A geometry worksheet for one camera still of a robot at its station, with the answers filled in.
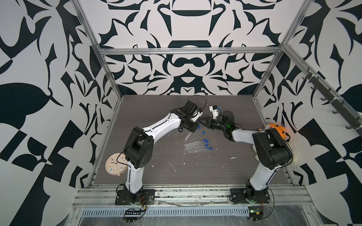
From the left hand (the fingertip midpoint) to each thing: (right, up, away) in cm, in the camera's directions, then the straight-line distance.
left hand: (194, 124), depth 90 cm
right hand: (+3, +4, 0) cm, 5 cm away
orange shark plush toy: (+54, -3, 0) cm, 54 cm away
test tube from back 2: (+4, -4, +12) cm, 14 cm away
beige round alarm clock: (-46, -24, -8) cm, 52 cm away
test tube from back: (-13, -1, -29) cm, 32 cm away
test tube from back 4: (+8, -12, +5) cm, 15 cm away
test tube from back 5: (+8, -14, +3) cm, 16 cm away
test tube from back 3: (+7, -7, +10) cm, 14 cm away
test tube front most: (+10, -16, +2) cm, 19 cm away
